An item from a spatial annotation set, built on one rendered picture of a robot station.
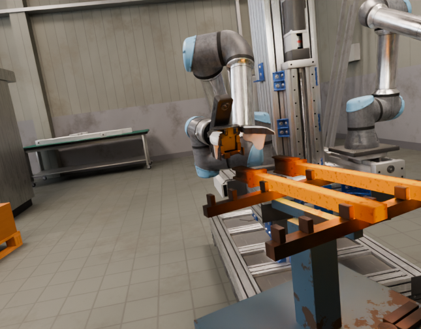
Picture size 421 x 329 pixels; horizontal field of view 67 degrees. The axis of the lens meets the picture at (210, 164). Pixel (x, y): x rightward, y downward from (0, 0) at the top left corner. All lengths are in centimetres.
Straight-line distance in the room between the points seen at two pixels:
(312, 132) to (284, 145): 15
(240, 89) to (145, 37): 671
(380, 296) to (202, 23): 736
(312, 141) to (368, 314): 102
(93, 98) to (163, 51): 187
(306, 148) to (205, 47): 75
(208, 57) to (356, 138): 82
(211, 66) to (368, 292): 82
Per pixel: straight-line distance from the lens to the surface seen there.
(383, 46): 170
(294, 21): 160
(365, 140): 161
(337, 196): 53
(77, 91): 776
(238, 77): 107
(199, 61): 115
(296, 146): 158
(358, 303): 77
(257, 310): 75
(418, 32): 141
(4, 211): 357
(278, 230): 42
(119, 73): 763
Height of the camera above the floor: 110
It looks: 10 degrees down
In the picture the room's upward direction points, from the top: 7 degrees counter-clockwise
